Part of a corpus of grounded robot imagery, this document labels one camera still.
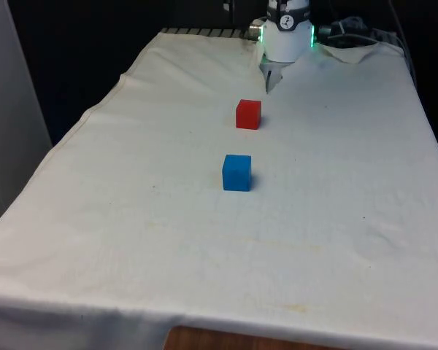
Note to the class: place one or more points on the red cube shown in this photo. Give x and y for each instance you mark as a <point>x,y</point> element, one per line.
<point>248,114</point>

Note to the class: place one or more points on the blue cube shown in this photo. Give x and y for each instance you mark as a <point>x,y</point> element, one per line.
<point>236,173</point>

